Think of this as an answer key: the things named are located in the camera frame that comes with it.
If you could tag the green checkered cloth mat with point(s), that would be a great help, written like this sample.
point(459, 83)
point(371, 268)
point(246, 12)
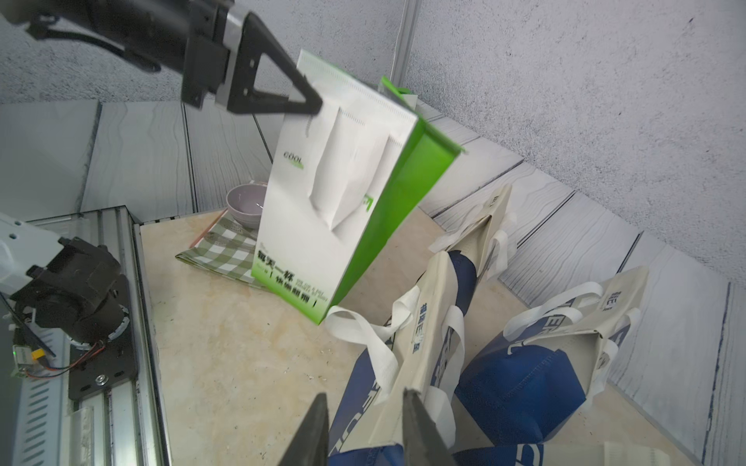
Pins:
point(227, 250)

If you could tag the dark navy takeaway bag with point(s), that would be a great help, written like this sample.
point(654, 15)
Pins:
point(484, 236)

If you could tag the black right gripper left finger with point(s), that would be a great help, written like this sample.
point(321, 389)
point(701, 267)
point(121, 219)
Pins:
point(309, 446)

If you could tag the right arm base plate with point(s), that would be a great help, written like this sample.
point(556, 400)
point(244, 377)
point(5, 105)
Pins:
point(102, 361)

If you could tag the blue white takeout bag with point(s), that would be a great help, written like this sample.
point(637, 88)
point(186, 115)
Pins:
point(421, 347)

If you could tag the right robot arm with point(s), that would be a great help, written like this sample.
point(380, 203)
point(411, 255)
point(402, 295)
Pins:
point(65, 280)

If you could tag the lilac ceramic bowl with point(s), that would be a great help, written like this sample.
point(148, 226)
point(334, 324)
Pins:
point(246, 203)

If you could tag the blue bag standing rear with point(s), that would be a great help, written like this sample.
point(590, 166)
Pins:
point(607, 454)

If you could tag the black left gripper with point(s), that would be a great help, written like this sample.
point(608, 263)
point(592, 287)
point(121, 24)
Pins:
point(232, 54)

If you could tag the red board under cloth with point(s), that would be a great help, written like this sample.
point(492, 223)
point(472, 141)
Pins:
point(207, 229)

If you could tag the blue white bag lying right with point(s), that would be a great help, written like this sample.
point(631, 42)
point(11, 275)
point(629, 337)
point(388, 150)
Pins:
point(551, 360)

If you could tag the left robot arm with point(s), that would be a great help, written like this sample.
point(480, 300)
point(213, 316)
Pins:
point(147, 34)

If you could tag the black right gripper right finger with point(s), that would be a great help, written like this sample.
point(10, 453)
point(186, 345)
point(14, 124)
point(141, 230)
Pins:
point(422, 444)

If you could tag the green white takeout bag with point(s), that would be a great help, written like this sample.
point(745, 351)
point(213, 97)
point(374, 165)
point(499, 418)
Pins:
point(400, 95)
point(342, 182)

